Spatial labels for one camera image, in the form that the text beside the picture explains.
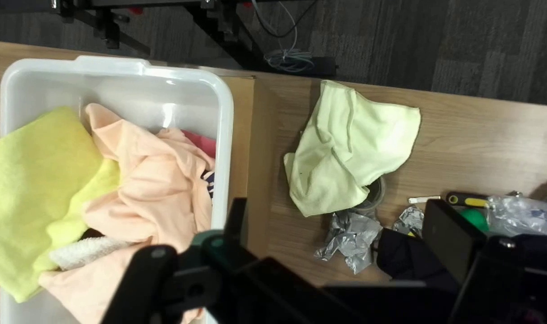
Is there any pink t-shirt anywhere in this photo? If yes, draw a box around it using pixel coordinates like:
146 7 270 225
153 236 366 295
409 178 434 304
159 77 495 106
186 131 216 158

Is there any yellow towel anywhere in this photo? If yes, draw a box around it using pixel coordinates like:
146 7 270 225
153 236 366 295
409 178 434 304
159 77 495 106
0 108 119 302

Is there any crumpled plastic bottle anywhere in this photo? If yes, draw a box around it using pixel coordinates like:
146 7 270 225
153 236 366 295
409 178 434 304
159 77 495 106
488 194 547 236

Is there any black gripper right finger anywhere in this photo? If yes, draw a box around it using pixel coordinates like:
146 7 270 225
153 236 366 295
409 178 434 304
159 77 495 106
423 200 547 324

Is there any light green towel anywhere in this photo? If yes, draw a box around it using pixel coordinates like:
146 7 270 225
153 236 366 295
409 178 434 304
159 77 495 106
283 81 421 218

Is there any peach t-shirt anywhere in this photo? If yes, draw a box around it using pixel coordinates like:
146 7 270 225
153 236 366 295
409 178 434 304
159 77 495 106
42 103 215 324

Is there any black cloth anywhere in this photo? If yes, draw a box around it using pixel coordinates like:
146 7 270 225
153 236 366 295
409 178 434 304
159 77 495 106
376 229 456 284

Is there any white plastic bin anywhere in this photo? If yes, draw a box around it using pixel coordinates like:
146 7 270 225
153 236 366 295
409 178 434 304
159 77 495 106
0 56 234 324

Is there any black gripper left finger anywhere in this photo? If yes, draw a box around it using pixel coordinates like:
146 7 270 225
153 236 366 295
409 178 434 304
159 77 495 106
101 245 184 324

